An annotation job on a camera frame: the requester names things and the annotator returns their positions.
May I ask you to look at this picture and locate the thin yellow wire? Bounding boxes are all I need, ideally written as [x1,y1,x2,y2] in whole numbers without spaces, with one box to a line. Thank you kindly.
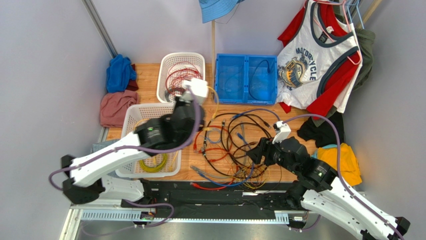
[239,163,270,191]

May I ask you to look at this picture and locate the white perforated basket far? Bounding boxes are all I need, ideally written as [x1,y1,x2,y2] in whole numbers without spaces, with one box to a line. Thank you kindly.
[156,52,206,103]

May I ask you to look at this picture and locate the yellow ethernet cable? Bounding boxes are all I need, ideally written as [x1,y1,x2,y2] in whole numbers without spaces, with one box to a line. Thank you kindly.
[166,85,221,173]

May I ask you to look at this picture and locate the black garment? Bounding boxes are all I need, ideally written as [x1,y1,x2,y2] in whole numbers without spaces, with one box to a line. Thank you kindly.
[297,112,345,148]

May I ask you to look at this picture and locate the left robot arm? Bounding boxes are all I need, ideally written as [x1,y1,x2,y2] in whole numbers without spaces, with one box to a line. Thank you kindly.
[48,97,205,205]

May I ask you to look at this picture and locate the olive green garment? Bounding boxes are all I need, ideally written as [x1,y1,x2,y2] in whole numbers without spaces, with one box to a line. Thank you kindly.
[332,0,377,91]

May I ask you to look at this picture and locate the thick black cable loop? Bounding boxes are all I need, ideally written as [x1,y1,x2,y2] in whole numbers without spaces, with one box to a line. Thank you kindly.
[199,112,274,181]

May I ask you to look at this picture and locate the yellow green wire coil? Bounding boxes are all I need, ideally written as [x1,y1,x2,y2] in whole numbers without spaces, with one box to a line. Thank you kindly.
[138,153,169,174]

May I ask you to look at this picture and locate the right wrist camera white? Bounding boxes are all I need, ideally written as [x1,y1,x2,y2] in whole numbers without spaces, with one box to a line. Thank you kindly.
[272,121,292,144]

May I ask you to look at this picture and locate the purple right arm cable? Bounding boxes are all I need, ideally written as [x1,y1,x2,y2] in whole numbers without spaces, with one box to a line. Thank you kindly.
[282,113,407,240]

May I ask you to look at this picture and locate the white perforated basket near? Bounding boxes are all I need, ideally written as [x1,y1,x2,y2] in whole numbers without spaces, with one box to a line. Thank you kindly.
[115,103,182,179]

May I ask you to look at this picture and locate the long red ethernet cable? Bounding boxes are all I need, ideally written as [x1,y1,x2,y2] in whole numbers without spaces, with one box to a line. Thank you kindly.
[189,125,239,192]

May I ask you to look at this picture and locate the white motorcycle tank top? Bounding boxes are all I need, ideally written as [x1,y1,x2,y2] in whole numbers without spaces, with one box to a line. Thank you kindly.
[275,0,364,114]

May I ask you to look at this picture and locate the yellow shirt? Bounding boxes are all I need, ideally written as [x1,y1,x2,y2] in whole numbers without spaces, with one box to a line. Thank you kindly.
[312,143,363,187]

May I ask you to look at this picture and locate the red wires in far basket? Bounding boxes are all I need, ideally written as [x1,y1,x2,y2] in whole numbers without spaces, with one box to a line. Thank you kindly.
[165,61,203,97]

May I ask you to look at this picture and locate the grey ethernet cable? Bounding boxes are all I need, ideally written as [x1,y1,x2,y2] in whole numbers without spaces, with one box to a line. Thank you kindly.
[190,123,251,181]

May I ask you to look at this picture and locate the red shirt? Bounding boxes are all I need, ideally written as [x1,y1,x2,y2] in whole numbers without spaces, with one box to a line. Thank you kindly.
[277,3,364,121]

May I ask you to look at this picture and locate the pink cloth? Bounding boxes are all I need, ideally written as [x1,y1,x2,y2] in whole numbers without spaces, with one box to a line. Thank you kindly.
[99,90,139,128]

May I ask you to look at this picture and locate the wooden pole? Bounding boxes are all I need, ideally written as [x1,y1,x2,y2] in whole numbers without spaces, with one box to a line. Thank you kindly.
[211,20,216,72]

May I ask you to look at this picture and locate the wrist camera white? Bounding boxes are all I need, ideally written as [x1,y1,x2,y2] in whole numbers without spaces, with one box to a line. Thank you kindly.
[179,78,209,106]
[272,121,292,144]

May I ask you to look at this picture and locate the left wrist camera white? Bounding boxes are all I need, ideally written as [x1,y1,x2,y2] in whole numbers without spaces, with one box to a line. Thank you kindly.
[179,78,209,106]

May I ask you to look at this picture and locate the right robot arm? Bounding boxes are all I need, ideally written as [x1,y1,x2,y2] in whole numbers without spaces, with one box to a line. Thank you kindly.
[246,137,411,240]

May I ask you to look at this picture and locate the blue cloth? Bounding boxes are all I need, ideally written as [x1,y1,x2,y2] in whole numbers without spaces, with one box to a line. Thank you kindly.
[106,54,137,93]

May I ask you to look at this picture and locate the blue plastic crate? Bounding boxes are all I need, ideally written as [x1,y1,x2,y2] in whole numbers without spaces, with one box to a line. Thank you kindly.
[214,53,278,106]

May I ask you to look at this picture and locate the light denim garment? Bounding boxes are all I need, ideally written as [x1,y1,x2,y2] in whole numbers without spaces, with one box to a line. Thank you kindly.
[90,139,120,154]

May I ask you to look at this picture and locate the black cable in crate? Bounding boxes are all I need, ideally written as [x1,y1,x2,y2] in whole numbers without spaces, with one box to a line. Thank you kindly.
[248,59,271,102]

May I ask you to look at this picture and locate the blue bucket hat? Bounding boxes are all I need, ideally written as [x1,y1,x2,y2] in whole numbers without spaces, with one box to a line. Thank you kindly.
[198,0,244,24]

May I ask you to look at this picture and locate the white perforated basket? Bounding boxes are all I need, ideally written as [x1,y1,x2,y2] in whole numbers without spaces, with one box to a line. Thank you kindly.
[115,103,182,179]
[156,52,206,103]

